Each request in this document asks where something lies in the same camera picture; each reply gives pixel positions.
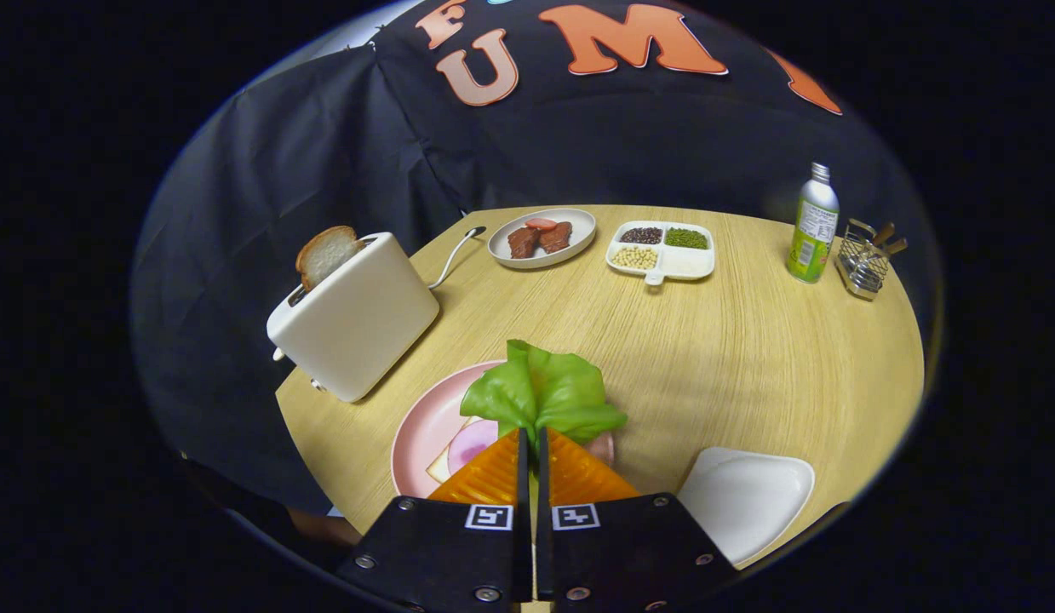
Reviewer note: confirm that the white divided dish with beans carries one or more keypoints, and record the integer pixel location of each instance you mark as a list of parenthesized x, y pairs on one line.
[(685, 262)]

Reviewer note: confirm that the brown meat piece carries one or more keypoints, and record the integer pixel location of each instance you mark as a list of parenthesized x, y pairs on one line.
[(522, 243), (556, 238)]

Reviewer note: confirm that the toasted bread slice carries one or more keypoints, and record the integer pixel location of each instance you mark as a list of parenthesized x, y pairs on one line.
[(327, 254)]

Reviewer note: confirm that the green lettuce leaf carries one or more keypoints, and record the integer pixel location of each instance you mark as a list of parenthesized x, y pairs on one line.
[(544, 392)]

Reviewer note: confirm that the white toaster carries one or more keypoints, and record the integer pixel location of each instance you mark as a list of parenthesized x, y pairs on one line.
[(357, 323)]

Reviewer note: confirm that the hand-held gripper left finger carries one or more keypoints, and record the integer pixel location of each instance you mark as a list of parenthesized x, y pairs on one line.
[(442, 545)]

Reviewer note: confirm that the white square plate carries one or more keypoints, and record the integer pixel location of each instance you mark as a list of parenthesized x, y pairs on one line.
[(744, 502)]

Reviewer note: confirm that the small pink sausage slice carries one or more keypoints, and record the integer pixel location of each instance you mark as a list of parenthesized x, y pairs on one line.
[(541, 224)]

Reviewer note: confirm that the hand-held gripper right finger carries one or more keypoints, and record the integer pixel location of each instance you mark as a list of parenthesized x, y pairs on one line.
[(621, 545)]

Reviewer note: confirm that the pink round plate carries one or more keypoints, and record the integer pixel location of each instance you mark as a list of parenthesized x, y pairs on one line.
[(425, 417)]

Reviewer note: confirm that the black backdrop cloth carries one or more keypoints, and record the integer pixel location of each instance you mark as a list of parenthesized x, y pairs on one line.
[(323, 170)]

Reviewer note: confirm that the green label metal bottle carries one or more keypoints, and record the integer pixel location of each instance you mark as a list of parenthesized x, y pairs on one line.
[(812, 230)]

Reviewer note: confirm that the pink ham slice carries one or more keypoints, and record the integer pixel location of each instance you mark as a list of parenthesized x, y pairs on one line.
[(472, 447)]

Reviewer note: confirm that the white round plate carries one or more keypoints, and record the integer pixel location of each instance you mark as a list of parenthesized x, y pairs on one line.
[(578, 223)]

